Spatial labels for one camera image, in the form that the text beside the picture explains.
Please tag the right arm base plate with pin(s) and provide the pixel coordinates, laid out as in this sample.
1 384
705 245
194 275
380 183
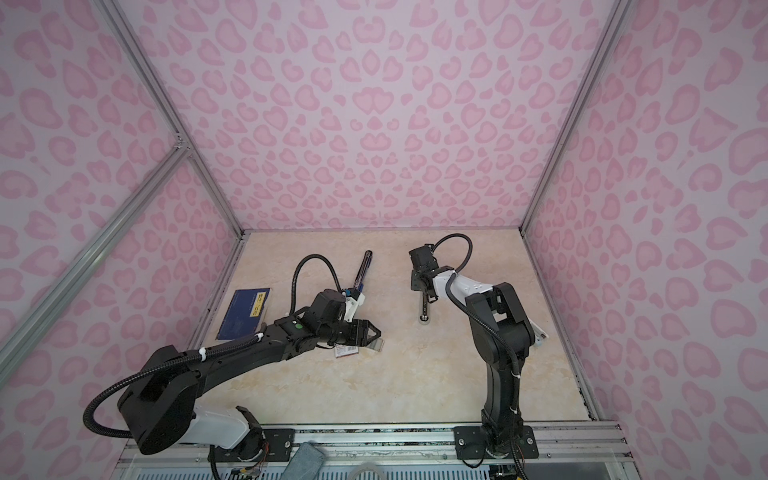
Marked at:
476 443

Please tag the grey cloth pad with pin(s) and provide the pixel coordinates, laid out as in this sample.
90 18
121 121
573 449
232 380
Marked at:
305 464

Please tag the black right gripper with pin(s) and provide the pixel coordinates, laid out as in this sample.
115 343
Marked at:
414 280

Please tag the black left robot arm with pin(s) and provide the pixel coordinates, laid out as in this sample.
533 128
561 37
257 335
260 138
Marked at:
160 408

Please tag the blue black stapler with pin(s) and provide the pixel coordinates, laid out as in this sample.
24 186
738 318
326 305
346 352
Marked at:
358 284

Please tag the aluminium front rail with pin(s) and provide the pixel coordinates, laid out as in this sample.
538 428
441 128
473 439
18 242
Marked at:
568 450

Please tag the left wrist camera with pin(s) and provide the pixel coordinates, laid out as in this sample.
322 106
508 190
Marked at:
354 298

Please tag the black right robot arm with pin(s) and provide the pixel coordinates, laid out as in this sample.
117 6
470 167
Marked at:
503 335

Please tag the dark blue booklet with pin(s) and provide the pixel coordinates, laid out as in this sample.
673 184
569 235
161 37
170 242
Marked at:
244 314

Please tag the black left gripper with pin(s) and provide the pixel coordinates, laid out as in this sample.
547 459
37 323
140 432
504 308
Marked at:
362 332

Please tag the red white staple box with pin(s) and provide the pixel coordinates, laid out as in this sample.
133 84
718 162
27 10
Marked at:
342 351

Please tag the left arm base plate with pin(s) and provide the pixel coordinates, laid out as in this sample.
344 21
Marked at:
269 445

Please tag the silver staple tray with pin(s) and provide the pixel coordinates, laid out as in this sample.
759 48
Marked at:
377 344

